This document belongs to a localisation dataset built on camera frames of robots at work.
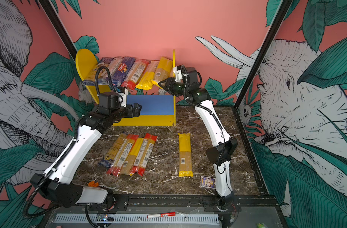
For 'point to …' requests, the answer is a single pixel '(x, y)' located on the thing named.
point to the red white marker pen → (161, 215)
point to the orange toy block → (92, 184)
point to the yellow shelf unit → (156, 110)
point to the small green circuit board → (105, 217)
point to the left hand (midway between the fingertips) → (134, 104)
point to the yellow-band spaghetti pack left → (131, 157)
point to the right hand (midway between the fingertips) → (158, 81)
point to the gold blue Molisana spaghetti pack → (107, 161)
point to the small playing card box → (208, 182)
